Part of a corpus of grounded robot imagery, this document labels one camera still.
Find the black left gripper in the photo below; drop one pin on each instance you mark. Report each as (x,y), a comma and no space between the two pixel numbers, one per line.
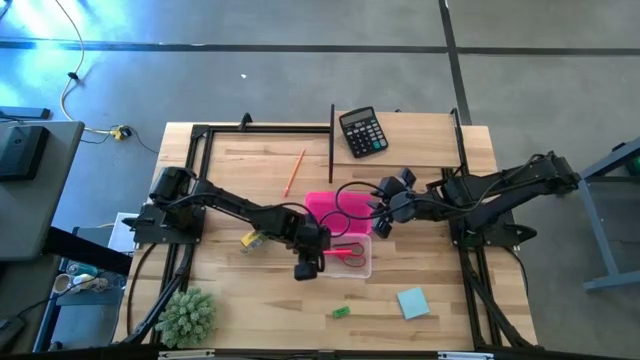
(310,245)

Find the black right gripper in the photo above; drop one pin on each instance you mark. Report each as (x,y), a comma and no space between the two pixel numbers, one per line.
(400,207)

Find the pink marker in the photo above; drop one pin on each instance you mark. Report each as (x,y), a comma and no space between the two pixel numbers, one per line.
(340,252)

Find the pink and clear pencil case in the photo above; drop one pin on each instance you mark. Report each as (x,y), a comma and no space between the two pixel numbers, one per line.
(350,205)

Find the yellow green crayon box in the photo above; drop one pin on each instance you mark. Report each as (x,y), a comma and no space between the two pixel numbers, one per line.
(253,241)

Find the small green eraser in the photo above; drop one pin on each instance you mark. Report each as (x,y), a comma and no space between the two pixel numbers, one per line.
(341,312)

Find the orange pencil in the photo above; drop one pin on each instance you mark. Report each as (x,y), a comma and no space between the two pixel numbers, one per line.
(294,172)

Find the blue sticky note pad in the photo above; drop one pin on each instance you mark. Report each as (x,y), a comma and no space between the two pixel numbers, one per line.
(413,303)

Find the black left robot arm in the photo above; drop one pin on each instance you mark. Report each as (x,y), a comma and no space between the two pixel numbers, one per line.
(230,202)

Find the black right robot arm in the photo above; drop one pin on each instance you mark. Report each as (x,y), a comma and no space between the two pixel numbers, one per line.
(500,200)

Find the wooden shelf riser black legs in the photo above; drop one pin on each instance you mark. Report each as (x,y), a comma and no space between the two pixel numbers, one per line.
(410,140)

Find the black desktop calculator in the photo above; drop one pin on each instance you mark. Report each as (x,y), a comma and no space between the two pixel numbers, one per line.
(363,132)

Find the green potted plant white pot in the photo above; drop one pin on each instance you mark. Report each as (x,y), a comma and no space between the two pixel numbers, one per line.
(186,317)

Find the white paper sheet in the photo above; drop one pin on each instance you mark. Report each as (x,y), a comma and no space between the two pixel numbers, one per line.
(120,235)

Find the black angled beam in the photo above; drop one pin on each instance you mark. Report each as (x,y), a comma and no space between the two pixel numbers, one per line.
(85,250)

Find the blue storage cart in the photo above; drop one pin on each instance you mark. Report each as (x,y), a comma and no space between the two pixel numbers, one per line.
(90,300)

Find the small green object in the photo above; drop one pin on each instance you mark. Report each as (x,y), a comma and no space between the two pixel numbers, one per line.
(636,165)

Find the grey side desk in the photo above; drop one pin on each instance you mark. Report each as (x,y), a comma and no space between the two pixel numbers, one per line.
(45,215)

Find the black box device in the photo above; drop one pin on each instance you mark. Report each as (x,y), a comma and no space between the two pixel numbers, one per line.
(22,152)

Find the dark flat device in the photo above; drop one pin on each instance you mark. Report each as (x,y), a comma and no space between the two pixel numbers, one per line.
(25,112)

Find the black aluminium table frame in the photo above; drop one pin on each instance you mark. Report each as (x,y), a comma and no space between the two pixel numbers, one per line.
(270,129)

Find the silver aluminium bracket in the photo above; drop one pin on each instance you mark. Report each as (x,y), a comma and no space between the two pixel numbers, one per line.
(186,354)
(466,356)

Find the blue-grey metal table frame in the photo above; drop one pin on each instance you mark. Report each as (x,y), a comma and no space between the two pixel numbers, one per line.
(600,240)

